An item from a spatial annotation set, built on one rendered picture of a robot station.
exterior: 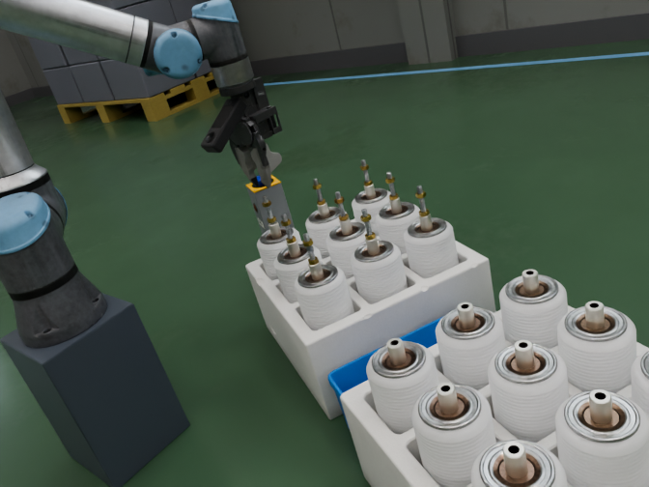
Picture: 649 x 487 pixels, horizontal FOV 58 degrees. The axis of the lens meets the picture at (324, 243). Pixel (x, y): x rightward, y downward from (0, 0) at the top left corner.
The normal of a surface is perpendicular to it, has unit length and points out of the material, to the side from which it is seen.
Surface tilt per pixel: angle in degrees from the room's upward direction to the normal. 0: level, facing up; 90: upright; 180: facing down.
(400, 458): 0
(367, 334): 90
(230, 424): 0
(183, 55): 90
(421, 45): 90
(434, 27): 90
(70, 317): 72
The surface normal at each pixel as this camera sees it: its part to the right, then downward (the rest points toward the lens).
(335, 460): -0.25, -0.87
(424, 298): 0.39, 0.33
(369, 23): -0.62, 0.49
